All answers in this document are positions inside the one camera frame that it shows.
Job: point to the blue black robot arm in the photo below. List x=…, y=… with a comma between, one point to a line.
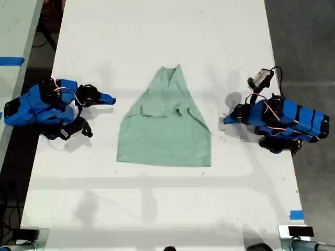
x=298, y=117
x=39, y=109

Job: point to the pale green t-shirt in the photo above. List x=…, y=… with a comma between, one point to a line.
x=165, y=136

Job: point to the short blue tape strip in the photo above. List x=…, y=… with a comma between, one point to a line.
x=296, y=215

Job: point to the pale side table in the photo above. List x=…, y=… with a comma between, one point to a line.
x=15, y=39

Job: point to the black camera stalk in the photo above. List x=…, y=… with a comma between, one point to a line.
x=256, y=95
x=86, y=127

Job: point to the black rounded object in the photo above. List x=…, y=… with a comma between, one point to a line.
x=259, y=247

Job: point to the small black knob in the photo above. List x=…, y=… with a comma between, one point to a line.
x=170, y=248

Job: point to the black camera box white label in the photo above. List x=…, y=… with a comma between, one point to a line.
x=68, y=131

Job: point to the metal table clamp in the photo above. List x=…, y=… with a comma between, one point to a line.
x=39, y=243
x=301, y=244

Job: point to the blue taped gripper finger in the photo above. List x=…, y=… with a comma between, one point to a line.
x=106, y=95
x=235, y=122
x=231, y=116
x=104, y=102

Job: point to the long blue tape strip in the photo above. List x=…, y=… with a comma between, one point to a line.
x=11, y=61

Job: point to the small black box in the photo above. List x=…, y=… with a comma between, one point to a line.
x=29, y=233
x=301, y=231

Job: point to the silver black camera box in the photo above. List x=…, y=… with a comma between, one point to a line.
x=261, y=75

